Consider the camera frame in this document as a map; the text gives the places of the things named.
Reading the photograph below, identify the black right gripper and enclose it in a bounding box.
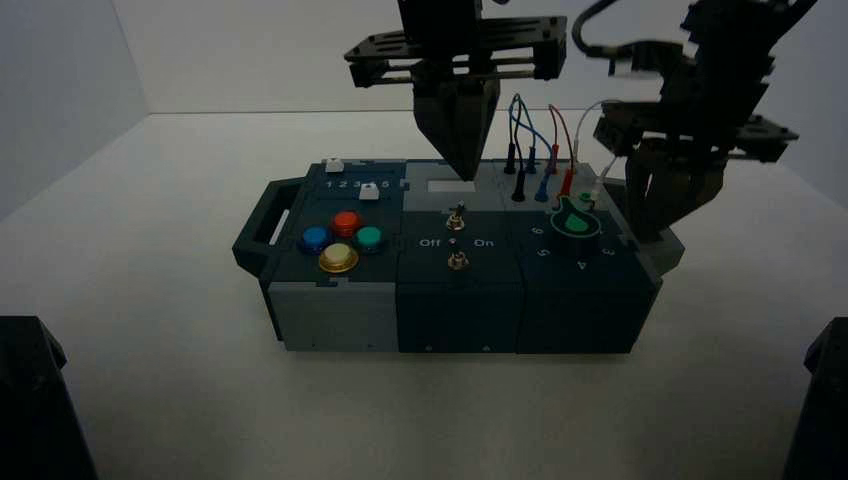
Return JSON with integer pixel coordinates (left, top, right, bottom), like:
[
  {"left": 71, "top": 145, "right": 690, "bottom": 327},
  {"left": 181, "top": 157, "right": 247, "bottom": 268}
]
[{"left": 592, "top": 58, "right": 802, "bottom": 244}]

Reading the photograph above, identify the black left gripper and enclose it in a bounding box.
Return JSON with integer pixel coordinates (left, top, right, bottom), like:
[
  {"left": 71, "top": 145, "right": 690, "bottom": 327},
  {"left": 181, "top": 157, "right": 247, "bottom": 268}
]
[{"left": 343, "top": 0, "right": 570, "bottom": 183}]

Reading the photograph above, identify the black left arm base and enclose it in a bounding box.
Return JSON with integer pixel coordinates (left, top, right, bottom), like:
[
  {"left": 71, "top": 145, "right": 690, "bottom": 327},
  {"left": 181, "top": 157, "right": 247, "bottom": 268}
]
[{"left": 0, "top": 315, "right": 100, "bottom": 480}]

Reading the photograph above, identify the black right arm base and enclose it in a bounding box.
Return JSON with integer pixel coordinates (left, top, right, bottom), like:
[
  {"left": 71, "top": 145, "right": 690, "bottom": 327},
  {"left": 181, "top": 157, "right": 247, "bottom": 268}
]
[{"left": 782, "top": 315, "right": 848, "bottom": 480}]

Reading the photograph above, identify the green pointer rotary knob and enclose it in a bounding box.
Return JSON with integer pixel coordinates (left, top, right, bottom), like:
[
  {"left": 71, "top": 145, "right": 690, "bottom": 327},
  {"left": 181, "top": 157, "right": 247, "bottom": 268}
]
[{"left": 548, "top": 193, "right": 603, "bottom": 260}]

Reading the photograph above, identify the green round push button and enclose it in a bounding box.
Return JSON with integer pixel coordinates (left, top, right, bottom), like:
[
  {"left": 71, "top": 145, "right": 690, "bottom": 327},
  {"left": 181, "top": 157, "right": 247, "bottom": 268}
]
[{"left": 352, "top": 225, "right": 386, "bottom": 254}]

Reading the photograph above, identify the red round push button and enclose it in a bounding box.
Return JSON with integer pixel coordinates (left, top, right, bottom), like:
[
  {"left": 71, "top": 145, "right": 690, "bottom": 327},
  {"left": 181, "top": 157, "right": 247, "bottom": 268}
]
[{"left": 331, "top": 210, "right": 364, "bottom": 239}]

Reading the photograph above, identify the yellow round push button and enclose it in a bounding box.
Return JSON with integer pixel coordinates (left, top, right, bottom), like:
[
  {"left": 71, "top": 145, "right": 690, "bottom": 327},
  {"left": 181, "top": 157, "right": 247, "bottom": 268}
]
[{"left": 317, "top": 241, "right": 361, "bottom": 275}]

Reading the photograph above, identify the blue round push button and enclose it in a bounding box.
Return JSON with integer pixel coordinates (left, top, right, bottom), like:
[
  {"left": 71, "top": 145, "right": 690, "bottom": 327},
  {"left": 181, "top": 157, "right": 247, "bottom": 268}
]
[{"left": 299, "top": 225, "right": 334, "bottom": 256}]

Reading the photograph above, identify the blue-grey control task box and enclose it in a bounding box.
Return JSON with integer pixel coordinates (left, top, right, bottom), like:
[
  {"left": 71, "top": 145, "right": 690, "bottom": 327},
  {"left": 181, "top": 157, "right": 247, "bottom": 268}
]
[{"left": 231, "top": 157, "right": 686, "bottom": 356}]

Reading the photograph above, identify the black jumper cable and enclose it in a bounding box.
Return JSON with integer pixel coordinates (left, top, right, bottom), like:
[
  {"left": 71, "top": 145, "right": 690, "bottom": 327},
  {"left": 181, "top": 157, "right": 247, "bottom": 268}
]
[{"left": 504, "top": 95, "right": 529, "bottom": 205}]

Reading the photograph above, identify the red jumper cable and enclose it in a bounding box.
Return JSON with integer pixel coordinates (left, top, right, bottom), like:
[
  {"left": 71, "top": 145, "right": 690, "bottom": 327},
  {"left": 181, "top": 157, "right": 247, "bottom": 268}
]
[{"left": 547, "top": 103, "right": 578, "bottom": 199}]

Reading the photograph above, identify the blue jumper cable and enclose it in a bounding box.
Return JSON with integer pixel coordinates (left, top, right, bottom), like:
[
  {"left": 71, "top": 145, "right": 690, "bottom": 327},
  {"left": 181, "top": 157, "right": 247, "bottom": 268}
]
[{"left": 506, "top": 92, "right": 555, "bottom": 205}]

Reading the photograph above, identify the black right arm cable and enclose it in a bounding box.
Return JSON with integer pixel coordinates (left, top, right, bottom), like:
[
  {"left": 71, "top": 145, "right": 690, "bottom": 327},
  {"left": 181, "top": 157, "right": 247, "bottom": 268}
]
[{"left": 570, "top": 0, "right": 664, "bottom": 62}]

